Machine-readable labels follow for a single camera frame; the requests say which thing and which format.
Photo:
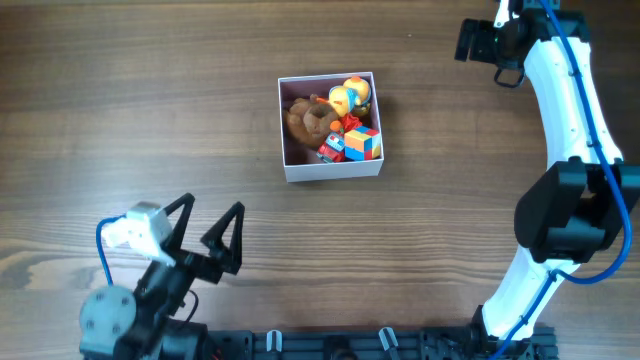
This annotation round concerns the red toy fire truck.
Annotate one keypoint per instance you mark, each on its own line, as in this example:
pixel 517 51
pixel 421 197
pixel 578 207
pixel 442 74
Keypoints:
pixel 333 148

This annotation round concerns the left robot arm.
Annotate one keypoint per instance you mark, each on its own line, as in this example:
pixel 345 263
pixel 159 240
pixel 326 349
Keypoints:
pixel 121 323

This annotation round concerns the colourful puzzle cube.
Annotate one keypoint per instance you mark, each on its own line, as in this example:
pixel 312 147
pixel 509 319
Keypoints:
pixel 362 143

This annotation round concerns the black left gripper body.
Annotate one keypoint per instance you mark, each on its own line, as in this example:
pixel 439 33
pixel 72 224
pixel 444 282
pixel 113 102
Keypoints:
pixel 167 275

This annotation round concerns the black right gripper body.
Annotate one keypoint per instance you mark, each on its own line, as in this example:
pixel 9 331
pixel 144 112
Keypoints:
pixel 470 41

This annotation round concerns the white box pink inside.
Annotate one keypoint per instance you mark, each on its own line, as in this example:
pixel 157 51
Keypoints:
pixel 301 163

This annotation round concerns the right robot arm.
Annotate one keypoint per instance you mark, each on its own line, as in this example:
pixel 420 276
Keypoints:
pixel 574 224

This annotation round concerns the brown plush toy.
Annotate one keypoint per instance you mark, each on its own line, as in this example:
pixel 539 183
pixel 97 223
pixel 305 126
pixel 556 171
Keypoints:
pixel 308 120

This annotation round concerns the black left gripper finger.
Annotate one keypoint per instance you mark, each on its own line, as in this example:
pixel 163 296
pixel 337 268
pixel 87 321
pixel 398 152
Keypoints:
pixel 175 239
pixel 224 240

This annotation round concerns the yellow duck toy blue hat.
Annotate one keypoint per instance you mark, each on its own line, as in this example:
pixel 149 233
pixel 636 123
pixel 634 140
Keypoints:
pixel 343 98

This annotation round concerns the yellow spinning top toy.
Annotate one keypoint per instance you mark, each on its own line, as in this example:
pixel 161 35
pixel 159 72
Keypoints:
pixel 361 110

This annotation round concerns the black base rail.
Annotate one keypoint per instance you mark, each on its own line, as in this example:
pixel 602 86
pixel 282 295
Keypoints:
pixel 448 343

